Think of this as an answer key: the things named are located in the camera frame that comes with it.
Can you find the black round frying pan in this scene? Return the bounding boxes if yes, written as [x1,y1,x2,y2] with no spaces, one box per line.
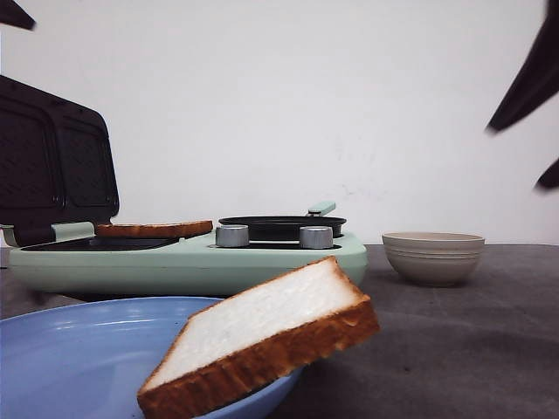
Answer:
[218,201,347,241]

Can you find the mint green breakfast maker base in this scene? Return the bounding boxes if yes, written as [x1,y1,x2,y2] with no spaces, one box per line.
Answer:
[8,232,368,296]

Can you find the grey table cloth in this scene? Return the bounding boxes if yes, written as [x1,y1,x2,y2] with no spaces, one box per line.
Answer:
[1,244,558,418]

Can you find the blue plastic plate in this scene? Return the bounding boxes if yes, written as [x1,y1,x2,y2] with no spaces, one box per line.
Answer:
[0,296,304,419]

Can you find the bread slice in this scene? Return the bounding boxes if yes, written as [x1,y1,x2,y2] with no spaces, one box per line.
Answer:
[94,220,213,238]
[137,257,380,418]

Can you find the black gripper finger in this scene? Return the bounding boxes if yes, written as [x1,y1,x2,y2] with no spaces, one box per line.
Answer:
[0,0,36,31]
[487,1,558,132]
[535,160,559,190]

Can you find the silver control knob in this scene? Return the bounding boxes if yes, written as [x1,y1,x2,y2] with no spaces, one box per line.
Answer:
[216,224,250,248]
[299,226,334,250]

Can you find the right silver control knob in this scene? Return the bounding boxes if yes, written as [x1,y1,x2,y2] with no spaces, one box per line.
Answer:
[299,226,334,250]

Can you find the beige ribbed bowl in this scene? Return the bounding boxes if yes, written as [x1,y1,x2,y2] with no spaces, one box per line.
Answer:
[382,231,485,286]

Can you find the breakfast maker hinged lid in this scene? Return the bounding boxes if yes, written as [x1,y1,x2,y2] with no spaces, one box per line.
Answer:
[1,77,120,247]

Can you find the left silver control knob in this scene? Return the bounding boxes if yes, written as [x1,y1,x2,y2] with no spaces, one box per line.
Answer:
[216,224,250,248]

